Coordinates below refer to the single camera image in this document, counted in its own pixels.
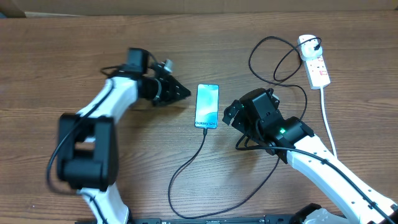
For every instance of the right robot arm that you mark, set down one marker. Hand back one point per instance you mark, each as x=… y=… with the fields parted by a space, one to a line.
x=257 y=116

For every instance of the white power strip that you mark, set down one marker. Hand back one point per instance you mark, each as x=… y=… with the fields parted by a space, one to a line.
x=317 y=73

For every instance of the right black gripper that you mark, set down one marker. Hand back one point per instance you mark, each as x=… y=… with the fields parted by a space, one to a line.
x=241 y=122

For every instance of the Samsung Galaxy smartphone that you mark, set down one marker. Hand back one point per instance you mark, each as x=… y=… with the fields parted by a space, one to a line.
x=207 y=103

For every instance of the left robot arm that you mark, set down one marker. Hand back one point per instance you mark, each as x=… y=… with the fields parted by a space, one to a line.
x=87 y=155

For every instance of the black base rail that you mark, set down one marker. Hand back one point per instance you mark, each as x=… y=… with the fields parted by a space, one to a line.
x=267 y=219

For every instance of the white USB charger plug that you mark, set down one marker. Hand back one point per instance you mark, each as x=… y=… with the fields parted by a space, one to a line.
x=310 y=47

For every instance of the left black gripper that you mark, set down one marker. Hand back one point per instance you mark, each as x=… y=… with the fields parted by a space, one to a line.
x=166 y=96

